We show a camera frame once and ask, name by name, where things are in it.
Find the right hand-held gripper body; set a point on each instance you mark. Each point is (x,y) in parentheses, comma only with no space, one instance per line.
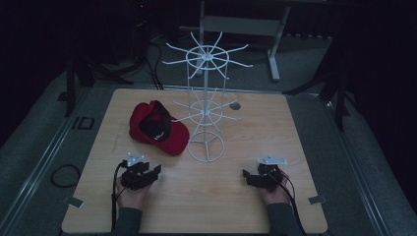
(270,175)

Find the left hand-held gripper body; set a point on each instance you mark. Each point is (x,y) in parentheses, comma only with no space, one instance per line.
(136,172)

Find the red and black cap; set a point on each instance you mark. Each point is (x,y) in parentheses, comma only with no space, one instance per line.
(157,128)

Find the person's right hand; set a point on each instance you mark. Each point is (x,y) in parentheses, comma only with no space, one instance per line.
(278,195)

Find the person's left hand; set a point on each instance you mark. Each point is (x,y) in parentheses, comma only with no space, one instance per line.
(132,196)

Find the grey tape piece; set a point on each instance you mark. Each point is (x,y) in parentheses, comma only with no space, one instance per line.
(317,199)
(76,202)

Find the round grey table grommet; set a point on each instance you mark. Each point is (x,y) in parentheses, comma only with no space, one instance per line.
(234,106)

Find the black tripod stand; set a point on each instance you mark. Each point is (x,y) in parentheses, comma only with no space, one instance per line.
(341,98)
(70,85)

